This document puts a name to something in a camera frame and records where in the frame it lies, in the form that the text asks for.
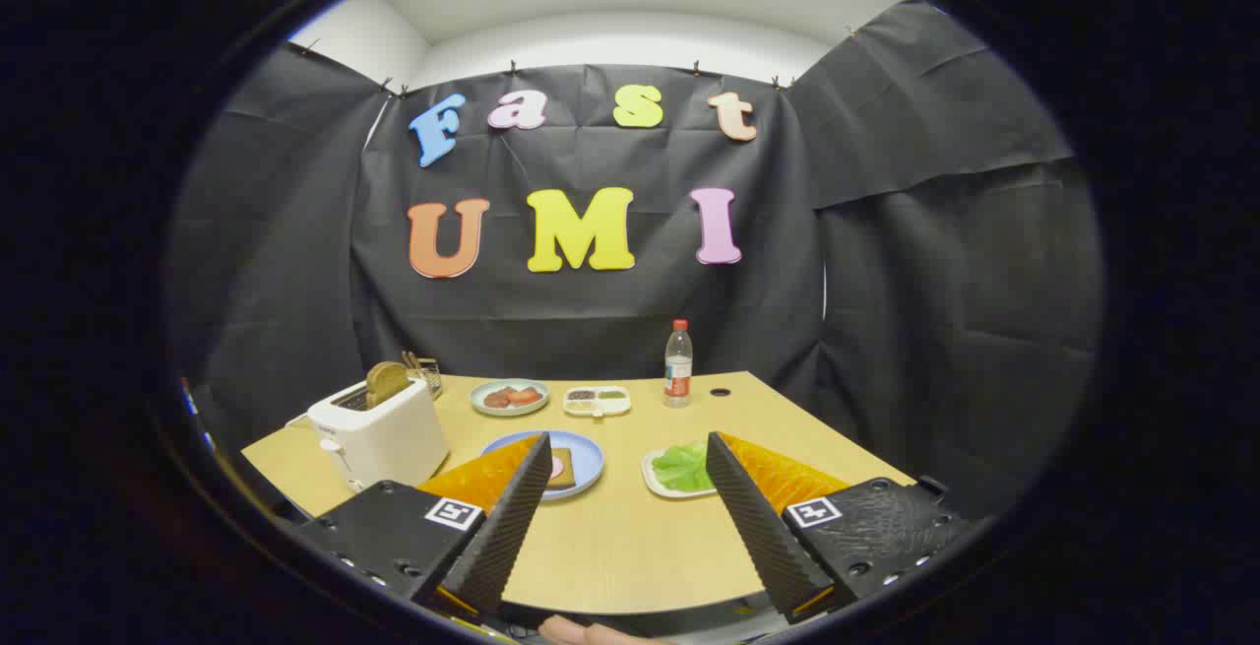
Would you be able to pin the white divided condiment dish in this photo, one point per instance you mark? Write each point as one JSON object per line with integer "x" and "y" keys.
{"x": 616, "y": 408}

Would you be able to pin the clear bottle with red cap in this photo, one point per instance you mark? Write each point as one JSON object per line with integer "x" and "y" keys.
{"x": 678, "y": 369}

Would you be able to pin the white square plate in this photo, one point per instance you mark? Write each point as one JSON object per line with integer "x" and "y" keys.
{"x": 679, "y": 494}

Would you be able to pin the brown meat patty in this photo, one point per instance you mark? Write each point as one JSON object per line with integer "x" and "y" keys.
{"x": 496, "y": 397}

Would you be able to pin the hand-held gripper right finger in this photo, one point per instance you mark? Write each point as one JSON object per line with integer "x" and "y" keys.
{"x": 758, "y": 527}

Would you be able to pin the pale green round plate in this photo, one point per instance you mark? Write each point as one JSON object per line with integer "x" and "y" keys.
{"x": 478, "y": 399}

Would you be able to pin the red tomato slice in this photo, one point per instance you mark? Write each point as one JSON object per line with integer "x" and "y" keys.
{"x": 525, "y": 395}

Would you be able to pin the black backdrop cloth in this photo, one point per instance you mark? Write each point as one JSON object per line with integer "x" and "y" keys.
{"x": 591, "y": 320}

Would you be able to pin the white toaster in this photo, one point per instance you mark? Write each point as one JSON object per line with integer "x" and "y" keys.
{"x": 389, "y": 438}

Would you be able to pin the blue round plate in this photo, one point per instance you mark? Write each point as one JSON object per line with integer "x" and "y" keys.
{"x": 589, "y": 458}

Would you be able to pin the green lettuce leaf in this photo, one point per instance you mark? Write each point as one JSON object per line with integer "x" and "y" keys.
{"x": 684, "y": 468}

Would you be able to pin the round brown bread slice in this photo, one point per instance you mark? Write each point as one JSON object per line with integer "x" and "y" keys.
{"x": 386, "y": 382}

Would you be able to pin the square brown bread slice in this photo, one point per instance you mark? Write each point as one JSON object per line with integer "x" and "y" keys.
{"x": 564, "y": 469}

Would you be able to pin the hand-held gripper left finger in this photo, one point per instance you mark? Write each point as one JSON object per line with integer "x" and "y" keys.
{"x": 507, "y": 527}

